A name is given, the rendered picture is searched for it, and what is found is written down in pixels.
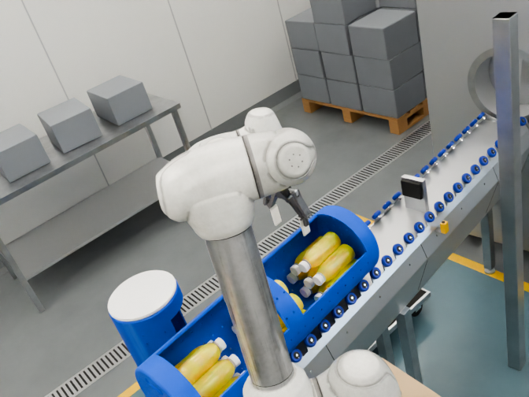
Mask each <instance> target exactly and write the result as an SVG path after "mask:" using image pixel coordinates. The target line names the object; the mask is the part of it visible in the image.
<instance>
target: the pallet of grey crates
mask: <svg viewBox="0 0 529 397"><path fill-rule="evenodd" d="M309 1H310V5H311V8H309V9H307V10H305V11H303V12H301V13H299V14H297V15H295V16H293V17H292V18H290V19H288V20H285V24H286V27H287V34H288V37H289V40H290V47H292V48H291V51H292V54H293V58H294V63H295V68H296V71H297V73H298V80H299V83H300V87H301V93H302V97H303V98H302V99H301V100H302V103H303V107H304V111H305V112H307V113H313V112H314V111H316V110H318V109H319V108H320V107H322V106H330V107H333V108H336V109H341V110H342V114H343V118H344V121H345V122H349V123H353V122H354V121H356V120H358V119H359V118H361V117H363V116H364V115H368V116H372V117H378V118H382V119H385V120H388V121H389V126H390V133H394V134H397V135H400V134H401V133H403V132H404V131H406V130H407V129H409V128H410V127H412V126H413V125H414V124H415V123H417V122H418V121H420V120H421V119H423V118H424V117H426V116H427V115H428V114H429V110H428V103H427V89H426V83H425V75H424V62H423V55H422V48H421V41H420V27H419V21H418V13H417V6H416V0H309ZM411 115H412V116H411Z"/></svg>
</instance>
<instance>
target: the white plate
mask: <svg viewBox="0 0 529 397"><path fill-rule="evenodd" d="M175 291H176V280H175V278H174V276H173V275H172V274H170V273H168V272H165V271H161V270H151V271H146V272H143V273H139V274H137V275H135V276H133V277H131V278H129V279H127V280H126V281H125V282H123V283H122V284H121V285H120V286H119V287H118V288H117V289H116V290H115V291H114V292H113V293H112V295H111V296H110V298H109V302H108V311H109V313H110V315H111V316H112V317H113V318H115V319H117V320H118V321H138V320H141V319H144V318H146V317H149V316H151V315H153V314H155V313H156V312H158V311H159V310H161V309H162V308H163V307H164V306H166V305H167V304H168V302H169V301H170V300H171V299H172V297H173V295H174V294H175Z"/></svg>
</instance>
